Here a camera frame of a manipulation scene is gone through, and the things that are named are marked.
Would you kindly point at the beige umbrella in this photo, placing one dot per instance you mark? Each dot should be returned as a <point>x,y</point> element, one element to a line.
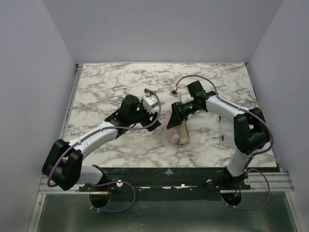
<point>183,134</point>

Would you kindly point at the pink umbrella case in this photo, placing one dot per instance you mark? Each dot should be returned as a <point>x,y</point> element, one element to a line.
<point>173,132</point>

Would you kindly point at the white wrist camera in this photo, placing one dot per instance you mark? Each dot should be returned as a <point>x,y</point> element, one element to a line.
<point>149,103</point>
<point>177,95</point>

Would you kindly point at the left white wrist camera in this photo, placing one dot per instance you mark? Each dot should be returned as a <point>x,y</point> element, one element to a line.
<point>149,103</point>

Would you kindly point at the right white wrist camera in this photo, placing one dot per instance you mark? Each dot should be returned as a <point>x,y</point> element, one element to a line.
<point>177,95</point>

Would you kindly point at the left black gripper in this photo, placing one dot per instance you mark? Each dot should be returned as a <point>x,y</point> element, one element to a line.
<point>147,118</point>

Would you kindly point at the clear plastic screw box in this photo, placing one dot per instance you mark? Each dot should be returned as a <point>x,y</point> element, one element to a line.
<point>226,130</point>

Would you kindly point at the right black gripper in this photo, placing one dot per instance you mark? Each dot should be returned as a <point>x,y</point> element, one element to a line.
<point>175,111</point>

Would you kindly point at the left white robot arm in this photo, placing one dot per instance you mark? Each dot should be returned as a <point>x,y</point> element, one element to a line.
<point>64,164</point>

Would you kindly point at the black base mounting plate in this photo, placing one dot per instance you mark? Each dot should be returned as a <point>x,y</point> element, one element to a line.
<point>178,184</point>

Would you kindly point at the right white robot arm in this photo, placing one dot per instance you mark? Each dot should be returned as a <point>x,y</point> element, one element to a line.
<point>250,131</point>

